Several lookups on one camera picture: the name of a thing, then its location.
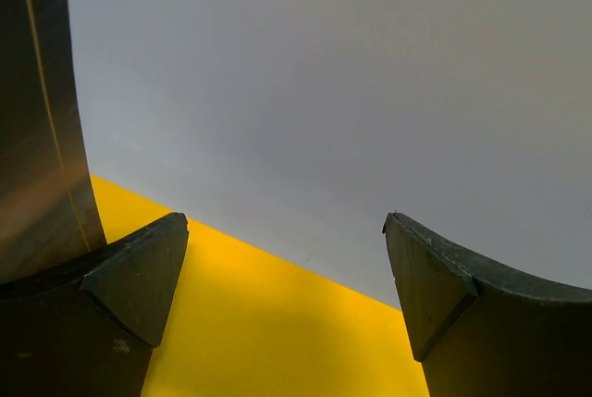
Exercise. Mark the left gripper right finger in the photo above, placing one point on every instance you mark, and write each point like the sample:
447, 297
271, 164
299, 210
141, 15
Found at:
480, 328

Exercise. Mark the A Tale of Two Cities book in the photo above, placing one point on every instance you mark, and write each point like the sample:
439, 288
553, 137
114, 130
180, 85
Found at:
48, 210

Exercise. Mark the blue yellow wooden bookshelf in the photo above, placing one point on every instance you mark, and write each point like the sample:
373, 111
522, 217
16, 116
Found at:
248, 323

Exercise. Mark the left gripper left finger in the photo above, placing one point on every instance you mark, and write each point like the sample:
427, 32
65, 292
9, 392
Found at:
89, 326

